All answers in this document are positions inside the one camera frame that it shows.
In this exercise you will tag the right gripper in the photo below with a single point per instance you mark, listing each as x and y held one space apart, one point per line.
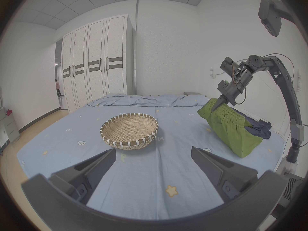
237 88

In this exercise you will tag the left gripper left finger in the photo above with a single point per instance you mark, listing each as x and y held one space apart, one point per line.
101 162

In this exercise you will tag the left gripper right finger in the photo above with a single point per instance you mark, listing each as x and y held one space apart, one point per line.
209 163

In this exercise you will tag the green shorts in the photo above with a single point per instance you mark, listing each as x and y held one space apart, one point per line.
231 131

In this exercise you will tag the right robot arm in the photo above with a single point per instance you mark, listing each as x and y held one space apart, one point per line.
288 92

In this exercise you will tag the round woven basket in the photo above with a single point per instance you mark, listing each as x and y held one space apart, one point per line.
130 131

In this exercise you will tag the dark blue garment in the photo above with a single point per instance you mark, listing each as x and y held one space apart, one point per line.
261 130

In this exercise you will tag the pale blue quilt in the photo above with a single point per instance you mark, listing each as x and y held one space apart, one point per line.
144 100

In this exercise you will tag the person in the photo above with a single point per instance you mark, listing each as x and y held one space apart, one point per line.
57 86

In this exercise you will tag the grey chest of drawers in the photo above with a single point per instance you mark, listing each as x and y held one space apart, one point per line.
9 126

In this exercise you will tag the white wardrobe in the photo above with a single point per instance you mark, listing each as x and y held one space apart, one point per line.
96 64

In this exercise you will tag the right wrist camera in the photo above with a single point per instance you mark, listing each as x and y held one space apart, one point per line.
223 86

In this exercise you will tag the grey vertical wall pipe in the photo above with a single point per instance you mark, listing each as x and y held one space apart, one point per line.
137 44

